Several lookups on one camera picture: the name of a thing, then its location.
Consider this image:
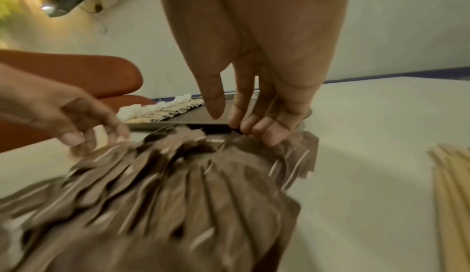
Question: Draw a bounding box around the row of white tea bags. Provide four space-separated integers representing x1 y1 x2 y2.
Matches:
116 92 192 121

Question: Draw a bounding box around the row of gold coffee sachets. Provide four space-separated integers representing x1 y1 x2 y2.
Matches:
126 98 206 124

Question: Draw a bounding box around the person's left hand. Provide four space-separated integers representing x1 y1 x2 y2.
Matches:
0 62 131 157

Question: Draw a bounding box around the pile of brown sugar packets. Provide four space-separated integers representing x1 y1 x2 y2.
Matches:
0 127 321 272

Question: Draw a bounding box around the red padded chair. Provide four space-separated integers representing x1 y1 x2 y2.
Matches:
0 48 157 153

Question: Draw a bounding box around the bundle of wooden stirrers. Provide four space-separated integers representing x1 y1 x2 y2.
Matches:
425 143 470 272

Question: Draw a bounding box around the person's right hand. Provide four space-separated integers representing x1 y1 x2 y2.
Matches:
157 0 352 148

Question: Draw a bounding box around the brown plastic tray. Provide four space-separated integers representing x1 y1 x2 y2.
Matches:
126 90 314 135

